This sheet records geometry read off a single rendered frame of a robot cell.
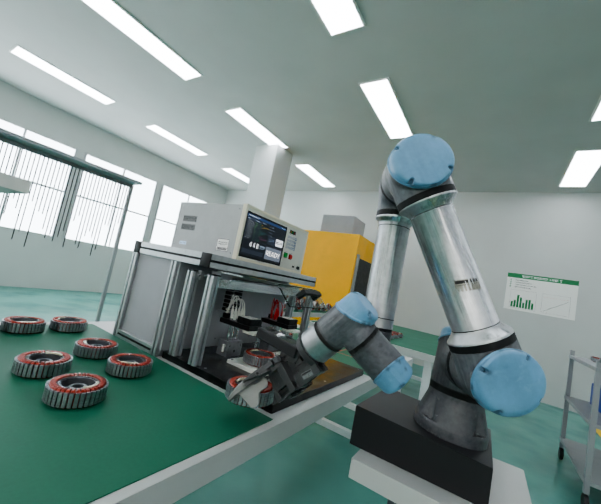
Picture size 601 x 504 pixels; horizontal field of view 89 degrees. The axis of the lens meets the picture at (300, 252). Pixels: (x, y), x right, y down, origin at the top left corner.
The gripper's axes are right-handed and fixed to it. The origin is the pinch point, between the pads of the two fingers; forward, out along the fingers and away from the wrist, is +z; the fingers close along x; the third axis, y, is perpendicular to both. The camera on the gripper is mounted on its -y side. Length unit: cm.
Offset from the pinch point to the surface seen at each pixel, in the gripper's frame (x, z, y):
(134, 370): -9.7, 22.8, -20.7
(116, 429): -23.7, 11.3, -3.7
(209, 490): 63, 101, 7
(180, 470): -21.4, 0.8, 9.0
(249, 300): 45, 18, -43
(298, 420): 15.1, 2.3, 10.3
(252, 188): 325, 89, -362
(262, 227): 30, -13, -54
